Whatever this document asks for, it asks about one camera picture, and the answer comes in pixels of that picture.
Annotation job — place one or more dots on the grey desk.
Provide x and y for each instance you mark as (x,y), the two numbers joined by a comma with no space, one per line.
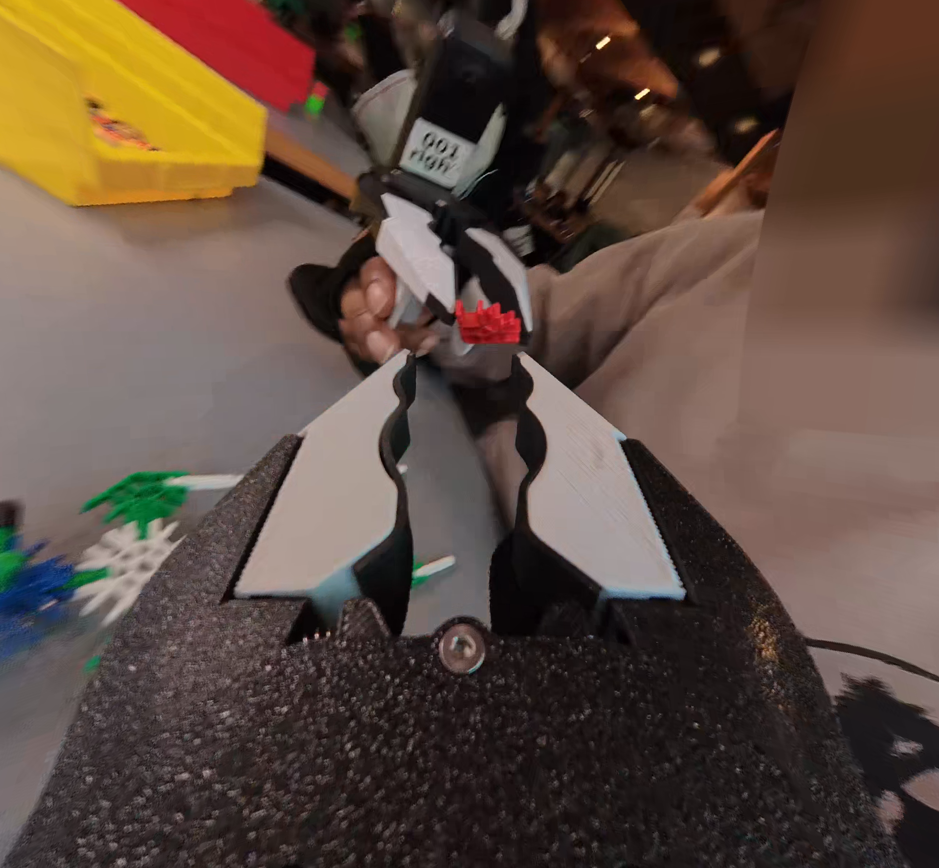
(183,339)

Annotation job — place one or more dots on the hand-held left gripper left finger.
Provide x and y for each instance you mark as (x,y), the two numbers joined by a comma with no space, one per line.
(315,516)

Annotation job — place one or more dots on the construction toy figure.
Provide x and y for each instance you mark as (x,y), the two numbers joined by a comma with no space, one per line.
(125,567)

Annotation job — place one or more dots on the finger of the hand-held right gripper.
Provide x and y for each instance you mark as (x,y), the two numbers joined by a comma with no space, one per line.
(414,251)
(506,281)

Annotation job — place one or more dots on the red plastic bin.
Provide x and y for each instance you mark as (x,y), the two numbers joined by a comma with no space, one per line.
(183,9)

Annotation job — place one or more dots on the person's right hand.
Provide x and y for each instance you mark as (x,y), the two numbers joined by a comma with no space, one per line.
(367,317)

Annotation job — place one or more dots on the person's right forearm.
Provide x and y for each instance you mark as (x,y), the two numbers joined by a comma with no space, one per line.
(645,295)

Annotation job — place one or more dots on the yellow plastic bin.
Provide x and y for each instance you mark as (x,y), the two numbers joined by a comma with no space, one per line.
(183,178)

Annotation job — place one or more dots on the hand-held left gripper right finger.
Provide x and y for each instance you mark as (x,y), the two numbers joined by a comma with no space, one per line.
(594,508)

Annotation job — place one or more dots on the red toy connector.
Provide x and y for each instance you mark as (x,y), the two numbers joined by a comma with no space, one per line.
(484,325)

